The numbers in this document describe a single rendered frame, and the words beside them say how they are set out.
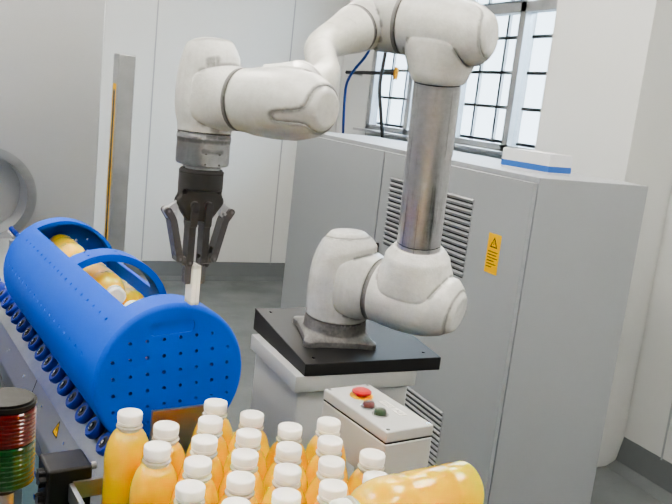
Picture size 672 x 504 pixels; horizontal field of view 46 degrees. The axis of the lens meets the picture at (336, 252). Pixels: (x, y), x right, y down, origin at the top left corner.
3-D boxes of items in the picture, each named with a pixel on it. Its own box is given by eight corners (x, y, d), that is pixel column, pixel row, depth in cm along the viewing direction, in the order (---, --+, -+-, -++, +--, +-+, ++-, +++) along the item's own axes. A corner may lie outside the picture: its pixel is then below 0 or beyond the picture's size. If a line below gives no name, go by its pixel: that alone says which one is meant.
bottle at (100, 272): (108, 285, 189) (132, 306, 174) (78, 290, 186) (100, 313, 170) (104, 256, 187) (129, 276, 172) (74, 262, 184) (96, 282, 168)
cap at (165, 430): (150, 441, 119) (151, 430, 119) (155, 430, 123) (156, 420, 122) (176, 443, 119) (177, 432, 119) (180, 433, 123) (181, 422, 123)
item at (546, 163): (522, 168, 311) (525, 148, 310) (570, 176, 292) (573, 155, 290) (500, 166, 305) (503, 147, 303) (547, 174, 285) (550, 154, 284)
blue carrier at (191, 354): (110, 311, 226) (109, 214, 220) (241, 435, 154) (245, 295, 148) (4, 323, 211) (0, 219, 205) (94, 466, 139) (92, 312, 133)
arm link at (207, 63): (158, 127, 130) (219, 137, 123) (164, 31, 127) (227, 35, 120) (202, 129, 139) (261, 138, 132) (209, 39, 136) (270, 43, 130)
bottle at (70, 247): (78, 249, 215) (97, 264, 200) (56, 264, 213) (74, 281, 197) (63, 228, 212) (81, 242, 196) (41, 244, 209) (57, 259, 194)
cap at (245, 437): (263, 441, 123) (264, 430, 123) (257, 451, 120) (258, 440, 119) (238, 437, 124) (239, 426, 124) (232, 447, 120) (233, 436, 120)
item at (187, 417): (195, 463, 148) (200, 400, 145) (200, 468, 146) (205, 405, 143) (143, 471, 142) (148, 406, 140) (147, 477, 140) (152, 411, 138)
